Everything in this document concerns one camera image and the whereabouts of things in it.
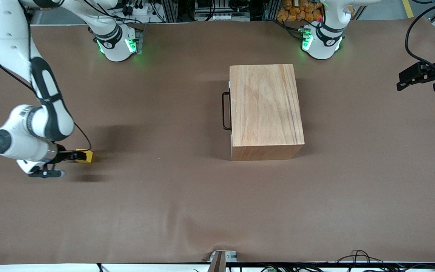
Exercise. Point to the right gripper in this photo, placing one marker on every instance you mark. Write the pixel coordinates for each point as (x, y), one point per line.
(63, 155)

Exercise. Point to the yellow block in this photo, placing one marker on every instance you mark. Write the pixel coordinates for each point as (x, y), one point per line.
(88, 158)

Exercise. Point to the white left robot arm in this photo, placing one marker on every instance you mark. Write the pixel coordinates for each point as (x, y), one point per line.
(321, 41)

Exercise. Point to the brown table mat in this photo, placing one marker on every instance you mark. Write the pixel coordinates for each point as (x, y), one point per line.
(164, 196)

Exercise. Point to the pile of orange objects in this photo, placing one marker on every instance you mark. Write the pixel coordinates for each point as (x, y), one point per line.
(296, 11)

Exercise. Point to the white power strip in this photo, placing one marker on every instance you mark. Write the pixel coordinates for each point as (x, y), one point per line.
(140, 10)

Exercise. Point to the light wooden cabinet box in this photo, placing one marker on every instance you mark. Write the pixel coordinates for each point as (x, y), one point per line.
(266, 109)

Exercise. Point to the metal table clamp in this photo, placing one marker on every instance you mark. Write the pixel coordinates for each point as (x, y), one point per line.
(219, 258)

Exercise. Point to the grey electronics unit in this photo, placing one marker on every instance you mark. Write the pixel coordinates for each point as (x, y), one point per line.
(221, 17)

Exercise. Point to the grey perforated mounting bracket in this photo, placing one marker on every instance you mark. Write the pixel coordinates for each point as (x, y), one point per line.
(141, 37)

